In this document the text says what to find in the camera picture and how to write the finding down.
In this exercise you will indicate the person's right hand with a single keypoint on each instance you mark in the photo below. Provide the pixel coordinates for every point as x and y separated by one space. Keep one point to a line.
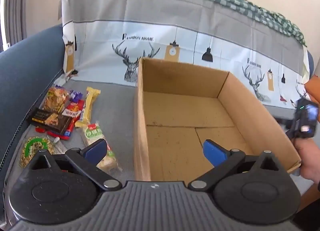
309 154

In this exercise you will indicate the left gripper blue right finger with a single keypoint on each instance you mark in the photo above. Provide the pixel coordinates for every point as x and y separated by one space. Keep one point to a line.
225 163

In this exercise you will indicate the dark brown cracker packet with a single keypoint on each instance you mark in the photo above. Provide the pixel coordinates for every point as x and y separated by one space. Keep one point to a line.
49 121

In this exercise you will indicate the round green seed snack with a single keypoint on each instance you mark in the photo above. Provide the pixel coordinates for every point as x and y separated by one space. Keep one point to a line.
31 146

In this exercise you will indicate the clear bag of cookies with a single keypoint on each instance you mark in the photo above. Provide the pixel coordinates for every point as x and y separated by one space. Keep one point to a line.
55 100

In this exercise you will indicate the open cardboard box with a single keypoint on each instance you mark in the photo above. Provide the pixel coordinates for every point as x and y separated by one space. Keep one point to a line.
178 106

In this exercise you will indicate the orange cushion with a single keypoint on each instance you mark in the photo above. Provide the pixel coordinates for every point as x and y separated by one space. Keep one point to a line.
312 87

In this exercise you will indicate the white green sachima pack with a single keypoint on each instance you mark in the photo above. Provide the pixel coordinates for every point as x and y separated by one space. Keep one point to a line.
97 150

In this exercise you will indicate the grey deer print cover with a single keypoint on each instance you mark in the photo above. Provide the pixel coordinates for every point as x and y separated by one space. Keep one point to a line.
105 39

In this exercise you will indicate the yellow snack bar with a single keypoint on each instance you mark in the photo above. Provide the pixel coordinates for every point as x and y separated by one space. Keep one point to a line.
85 116

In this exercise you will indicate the purple candy wrapper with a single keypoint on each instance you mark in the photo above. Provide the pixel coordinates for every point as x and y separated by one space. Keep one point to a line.
75 96

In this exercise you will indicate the grey curtain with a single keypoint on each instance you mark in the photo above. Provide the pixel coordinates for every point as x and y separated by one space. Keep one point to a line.
13 22

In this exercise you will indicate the red chip packet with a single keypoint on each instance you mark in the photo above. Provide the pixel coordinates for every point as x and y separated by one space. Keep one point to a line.
72 110

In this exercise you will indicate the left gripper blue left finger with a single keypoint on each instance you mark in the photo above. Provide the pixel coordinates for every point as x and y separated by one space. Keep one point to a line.
85 163

